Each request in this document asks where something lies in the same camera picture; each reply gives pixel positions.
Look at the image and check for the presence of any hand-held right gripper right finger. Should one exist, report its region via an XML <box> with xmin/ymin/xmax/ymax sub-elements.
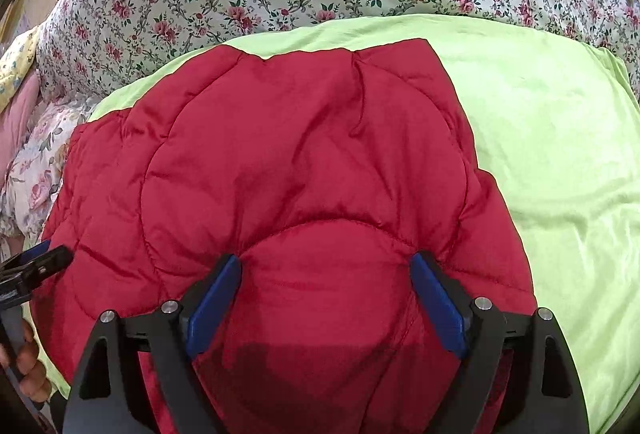
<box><xmin>409</xmin><ymin>251</ymin><xmax>591</xmax><ymax>434</ymax></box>

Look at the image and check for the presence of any person's left hand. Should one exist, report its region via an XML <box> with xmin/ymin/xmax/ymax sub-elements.
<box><xmin>0</xmin><ymin>318</ymin><xmax>52</xmax><ymax>404</ymax></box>

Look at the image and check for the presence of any red quilted jacket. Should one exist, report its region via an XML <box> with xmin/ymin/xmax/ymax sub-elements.
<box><xmin>30</xmin><ymin>38</ymin><xmax>538</xmax><ymax>434</ymax></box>

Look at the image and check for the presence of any pink cloth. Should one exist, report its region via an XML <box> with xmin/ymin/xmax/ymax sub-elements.
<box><xmin>0</xmin><ymin>72</ymin><xmax>41</xmax><ymax>177</ymax></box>

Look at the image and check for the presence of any yellow floral cloth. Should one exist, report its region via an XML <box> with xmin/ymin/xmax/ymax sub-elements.
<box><xmin>0</xmin><ymin>25</ymin><xmax>42</xmax><ymax>112</ymax></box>

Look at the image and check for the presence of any pink floral pillow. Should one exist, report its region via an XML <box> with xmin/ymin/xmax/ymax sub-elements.
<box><xmin>0</xmin><ymin>97</ymin><xmax>98</xmax><ymax>247</ymax></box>

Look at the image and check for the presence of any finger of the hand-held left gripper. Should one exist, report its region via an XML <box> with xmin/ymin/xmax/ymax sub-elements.
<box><xmin>0</xmin><ymin>240</ymin><xmax>74</xmax><ymax>301</ymax></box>

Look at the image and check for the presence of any light green cloth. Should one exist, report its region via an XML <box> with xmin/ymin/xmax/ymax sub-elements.
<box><xmin>22</xmin><ymin>13</ymin><xmax>640</xmax><ymax>432</ymax></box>

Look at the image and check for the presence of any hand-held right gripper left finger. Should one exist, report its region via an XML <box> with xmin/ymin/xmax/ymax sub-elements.
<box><xmin>62</xmin><ymin>253</ymin><xmax>243</xmax><ymax>434</ymax></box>

